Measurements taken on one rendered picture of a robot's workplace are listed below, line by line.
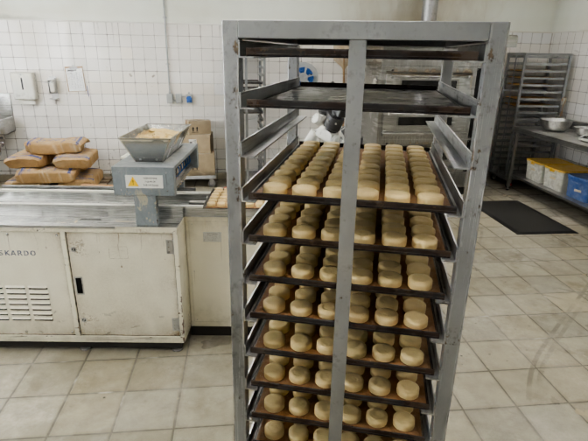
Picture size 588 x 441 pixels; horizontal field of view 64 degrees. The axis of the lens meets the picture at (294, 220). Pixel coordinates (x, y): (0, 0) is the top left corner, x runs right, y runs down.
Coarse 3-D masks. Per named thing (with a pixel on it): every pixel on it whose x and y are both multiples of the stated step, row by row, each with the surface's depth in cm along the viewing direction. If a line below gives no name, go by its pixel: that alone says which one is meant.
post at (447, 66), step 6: (444, 60) 134; (444, 66) 135; (450, 66) 135; (444, 72) 135; (450, 72) 135; (444, 78) 136; (450, 78) 136; (450, 84) 136; (444, 120) 140; (438, 144) 142; (438, 150) 143
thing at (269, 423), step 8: (264, 424) 122; (272, 424) 119; (280, 424) 119; (288, 424) 122; (296, 424) 119; (304, 424) 121; (264, 432) 118; (272, 432) 117; (280, 432) 117; (288, 432) 120; (296, 432) 117; (304, 432) 117; (312, 432) 120; (320, 432) 117; (328, 432) 117; (344, 432) 117; (352, 432) 117; (264, 440) 117; (272, 440) 117; (280, 440) 117; (288, 440) 117; (296, 440) 116; (304, 440) 116; (312, 440) 117; (320, 440) 115; (344, 440) 115; (352, 440) 115; (360, 440) 118; (368, 440) 115; (376, 440) 115; (384, 440) 118; (392, 440) 118; (400, 440) 115; (408, 440) 118
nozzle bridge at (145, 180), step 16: (192, 144) 314; (128, 160) 266; (176, 160) 268; (192, 160) 319; (112, 176) 253; (128, 176) 253; (144, 176) 253; (160, 176) 253; (128, 192) 256; (144, 192) 256; (160, 192) 257; (176, 192) 260; (144, 208) 259; (144, 224) 263
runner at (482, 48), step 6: (444, 48) 131; (450, 48) 120; (456, 48) 109; (462, 48) 101; (468, 48) 93; (474, 48) 87; (480, 48) 81; (486, 48) 77; (480, 54) 81; (450, 60) 100; (456, 60) 91; (462, 60) 84; (468, 60) 78; (474, 60) 78; (480, 60) 80
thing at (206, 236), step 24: (192, 216) 281; (216, 216) 282; (192, 240) 286; (216, 240) 286; (192, 264) 292; (216, 264) 292; (192, 288) 297; (216, 288) 297; (192, 312) 303; (216, 312) 303
